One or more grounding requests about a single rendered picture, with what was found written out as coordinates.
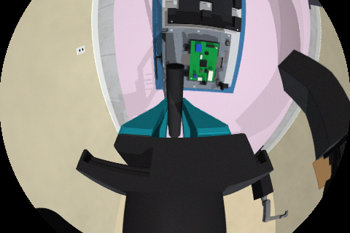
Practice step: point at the green circuit board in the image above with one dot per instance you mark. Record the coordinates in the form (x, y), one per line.
(203, 60)

